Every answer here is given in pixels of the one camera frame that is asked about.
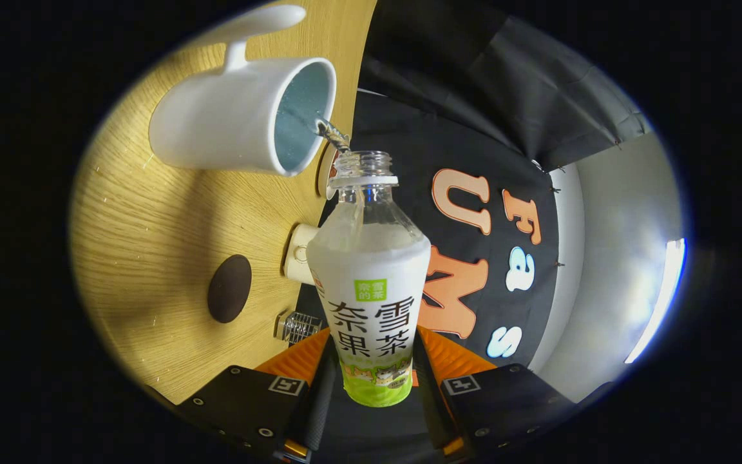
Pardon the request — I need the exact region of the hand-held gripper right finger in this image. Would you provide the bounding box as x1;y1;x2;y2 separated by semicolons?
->
413;325;575;461

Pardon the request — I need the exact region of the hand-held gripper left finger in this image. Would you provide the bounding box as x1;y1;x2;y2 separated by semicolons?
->
175;327;339;464

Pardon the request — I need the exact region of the clear juice bottle white label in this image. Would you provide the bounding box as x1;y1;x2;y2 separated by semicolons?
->
307;151;432;408

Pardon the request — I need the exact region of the dark brown round coaster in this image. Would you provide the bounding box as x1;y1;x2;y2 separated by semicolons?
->
207;254;253;324

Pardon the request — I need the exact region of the white cup with handle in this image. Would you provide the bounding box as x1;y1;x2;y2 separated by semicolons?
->
148;5;338;177

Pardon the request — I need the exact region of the white toaster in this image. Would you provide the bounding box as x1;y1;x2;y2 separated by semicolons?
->
283;223;320;285

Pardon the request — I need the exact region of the wooden table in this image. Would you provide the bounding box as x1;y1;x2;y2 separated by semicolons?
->
70;0;378;405

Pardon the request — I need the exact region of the black backdrop cloth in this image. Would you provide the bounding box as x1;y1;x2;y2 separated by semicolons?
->
294;0;652;368

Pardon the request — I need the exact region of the metal wire utensil holder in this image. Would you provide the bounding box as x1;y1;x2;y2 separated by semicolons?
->
274;311;323;344

